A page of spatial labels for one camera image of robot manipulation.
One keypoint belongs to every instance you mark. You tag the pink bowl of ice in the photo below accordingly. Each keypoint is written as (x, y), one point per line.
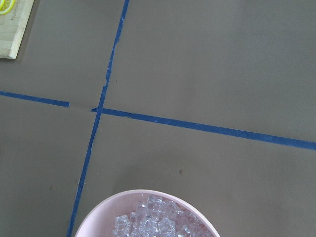
(145, 213)

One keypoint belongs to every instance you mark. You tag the bamboo cutting board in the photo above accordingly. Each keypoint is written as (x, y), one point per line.
(12, 27)

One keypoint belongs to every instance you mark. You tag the yellow lemon slice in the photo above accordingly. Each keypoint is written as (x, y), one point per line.
(6, 6)

